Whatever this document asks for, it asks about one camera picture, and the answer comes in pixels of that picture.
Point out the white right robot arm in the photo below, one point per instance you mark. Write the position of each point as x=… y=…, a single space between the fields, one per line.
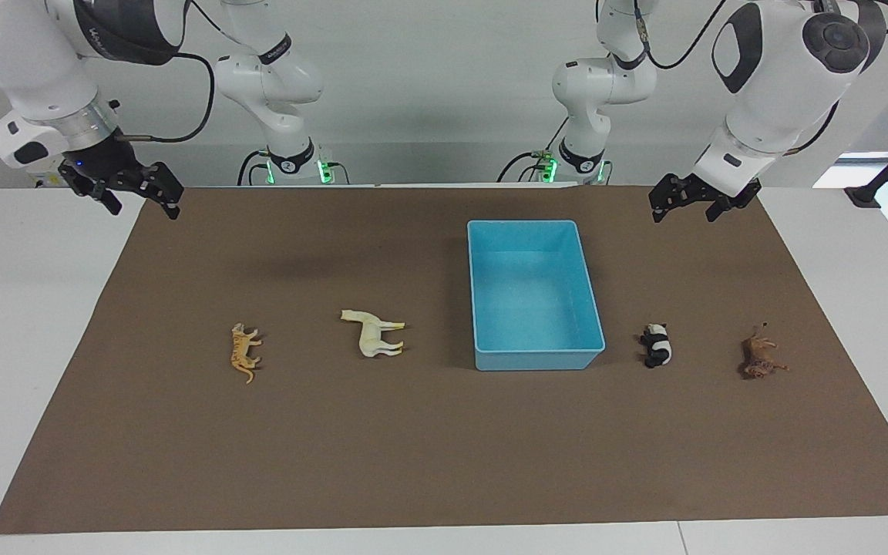
x=20 y=46

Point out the cream horse toy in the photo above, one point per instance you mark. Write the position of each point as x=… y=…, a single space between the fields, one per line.
x=371 y=335

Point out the light blue plastic storage box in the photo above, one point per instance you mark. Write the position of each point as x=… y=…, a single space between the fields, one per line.
x=533 y=308

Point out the brown table mat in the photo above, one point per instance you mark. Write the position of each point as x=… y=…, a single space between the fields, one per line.
x=413 y=447

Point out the orange tiger toy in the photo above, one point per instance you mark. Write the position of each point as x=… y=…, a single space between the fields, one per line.
x=242 y=351

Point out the white cardboard box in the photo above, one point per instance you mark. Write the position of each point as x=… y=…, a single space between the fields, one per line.
x=47 y=179

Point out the brown lion toy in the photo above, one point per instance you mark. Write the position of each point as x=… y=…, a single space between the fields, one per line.
x=758 y=356

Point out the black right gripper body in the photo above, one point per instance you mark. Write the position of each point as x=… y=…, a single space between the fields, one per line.
x=109 y=166

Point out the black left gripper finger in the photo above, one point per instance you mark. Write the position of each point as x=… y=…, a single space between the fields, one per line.
x=719 y=210
x=666 y=193

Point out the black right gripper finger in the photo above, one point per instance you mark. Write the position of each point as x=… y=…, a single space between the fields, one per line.
x=166 y=185
x=105 y=196

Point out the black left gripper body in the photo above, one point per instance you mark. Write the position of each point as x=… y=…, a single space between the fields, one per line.
x=710 y=193

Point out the black white panda toy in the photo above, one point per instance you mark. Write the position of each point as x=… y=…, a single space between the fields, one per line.
x=657 y=347

